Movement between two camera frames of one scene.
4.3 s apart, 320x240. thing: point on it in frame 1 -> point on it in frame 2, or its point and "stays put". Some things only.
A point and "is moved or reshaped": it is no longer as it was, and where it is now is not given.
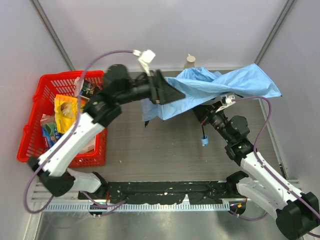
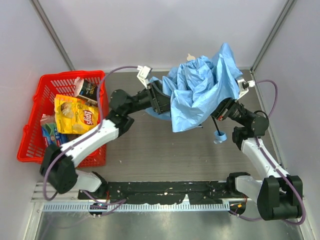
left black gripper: [155, 87] -> [160, 100]
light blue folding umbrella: [197, 84] is moved or reshaped
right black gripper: [202, 111] -> [223, 107]
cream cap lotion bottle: [191, 58] stays put
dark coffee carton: [88, 88] stays put
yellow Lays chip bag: [67, 109] stays put
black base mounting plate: [165, 192] stays put
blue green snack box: [49, 129] stays put
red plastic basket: [49, 84] stays put
